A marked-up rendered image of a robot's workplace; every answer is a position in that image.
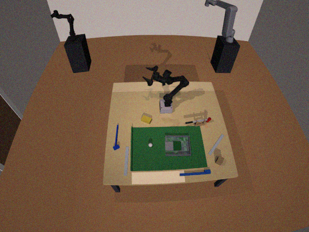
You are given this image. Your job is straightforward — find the green flat mat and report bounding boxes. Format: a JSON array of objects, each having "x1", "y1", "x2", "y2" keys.
[{"x1": 132, "y1": 126, "x2": 208, "y2": 171}]

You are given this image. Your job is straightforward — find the brown cube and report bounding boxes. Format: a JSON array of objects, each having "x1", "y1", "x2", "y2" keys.
[{"x1": 215, "y1": 156, "x2": 224, "y2": 165}]

